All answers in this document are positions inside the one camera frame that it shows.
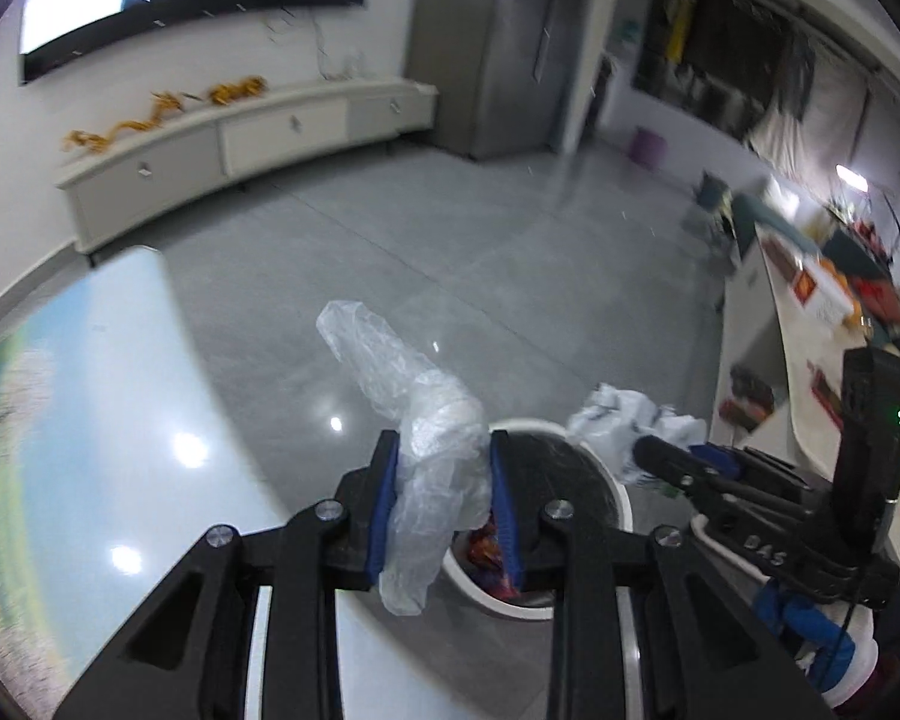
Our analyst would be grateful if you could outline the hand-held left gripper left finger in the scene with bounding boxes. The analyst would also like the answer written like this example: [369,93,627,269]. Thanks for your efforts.
[52,429,402,720]

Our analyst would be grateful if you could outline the purple bucket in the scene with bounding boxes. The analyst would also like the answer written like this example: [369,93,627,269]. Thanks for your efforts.
[626,127,665,168]

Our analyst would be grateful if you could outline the white television console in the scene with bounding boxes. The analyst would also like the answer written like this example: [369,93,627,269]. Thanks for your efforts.
[52,76,440,267]

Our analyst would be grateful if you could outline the grey refrigerator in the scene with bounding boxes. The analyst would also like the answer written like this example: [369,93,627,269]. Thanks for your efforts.
[405,0,628,163]

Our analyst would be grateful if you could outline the large red snack packet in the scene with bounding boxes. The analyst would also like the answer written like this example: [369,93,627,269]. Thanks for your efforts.
[465,521,512,597]

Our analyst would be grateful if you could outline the white printed bag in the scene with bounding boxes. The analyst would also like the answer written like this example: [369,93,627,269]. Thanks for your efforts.
[568,382,710,487]

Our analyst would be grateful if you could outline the white side table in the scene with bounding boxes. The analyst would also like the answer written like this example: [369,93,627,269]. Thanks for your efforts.
[716,217,900,481]

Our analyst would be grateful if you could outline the dark chair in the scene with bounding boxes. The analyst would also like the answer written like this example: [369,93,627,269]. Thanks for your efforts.
[691,171,752,265]

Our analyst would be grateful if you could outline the person's right hand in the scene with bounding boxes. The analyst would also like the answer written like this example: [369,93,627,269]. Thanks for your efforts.
[754,577,882,710]

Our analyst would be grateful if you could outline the short golden dragon figurine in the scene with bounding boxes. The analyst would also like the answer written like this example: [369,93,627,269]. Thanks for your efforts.
[208,76,266,105]

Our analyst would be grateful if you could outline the dark hanging clothes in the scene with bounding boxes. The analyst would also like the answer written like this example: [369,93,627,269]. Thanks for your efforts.
[634,0,871,166]

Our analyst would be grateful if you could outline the long golden dragon figurine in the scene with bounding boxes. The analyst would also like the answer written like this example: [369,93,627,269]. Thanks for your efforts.
[64,90,203,155]

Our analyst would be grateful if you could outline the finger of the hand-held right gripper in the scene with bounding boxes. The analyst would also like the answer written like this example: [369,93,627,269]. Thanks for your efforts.
[690,445,822,493]
[633,435,732,500]

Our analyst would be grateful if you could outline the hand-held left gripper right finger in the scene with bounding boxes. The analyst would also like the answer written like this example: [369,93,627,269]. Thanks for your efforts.
[487,429,833,720]

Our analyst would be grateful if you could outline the translucent plastic bag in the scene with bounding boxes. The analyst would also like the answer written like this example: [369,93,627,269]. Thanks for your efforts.
[316,300,494,617]

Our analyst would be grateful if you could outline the white round trash bin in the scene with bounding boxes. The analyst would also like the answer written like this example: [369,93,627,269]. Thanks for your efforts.
[442,420,635,622]

